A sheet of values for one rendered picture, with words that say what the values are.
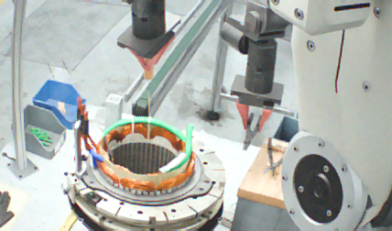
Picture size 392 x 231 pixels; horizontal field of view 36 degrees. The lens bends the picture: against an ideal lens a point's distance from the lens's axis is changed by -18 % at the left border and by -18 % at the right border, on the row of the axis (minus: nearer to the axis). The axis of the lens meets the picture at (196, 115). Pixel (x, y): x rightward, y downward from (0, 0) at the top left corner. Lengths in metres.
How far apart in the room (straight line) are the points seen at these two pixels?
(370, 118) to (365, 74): 0.05
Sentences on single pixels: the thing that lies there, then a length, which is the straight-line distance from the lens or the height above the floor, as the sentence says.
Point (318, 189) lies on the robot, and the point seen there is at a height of 1.43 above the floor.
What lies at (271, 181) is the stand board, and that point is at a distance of 1.42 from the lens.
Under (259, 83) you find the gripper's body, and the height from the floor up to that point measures 1.26.
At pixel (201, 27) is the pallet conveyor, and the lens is 2.69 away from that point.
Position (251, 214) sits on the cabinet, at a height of 1.00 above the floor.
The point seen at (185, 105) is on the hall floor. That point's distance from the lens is 3.61.
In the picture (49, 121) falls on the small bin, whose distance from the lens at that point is 1.97.
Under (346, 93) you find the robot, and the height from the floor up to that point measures 1.60.
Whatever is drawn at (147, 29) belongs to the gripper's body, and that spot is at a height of 1.43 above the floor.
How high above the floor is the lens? 1.92
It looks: 33 degrees down
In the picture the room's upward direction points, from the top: 7 degrees clockwise
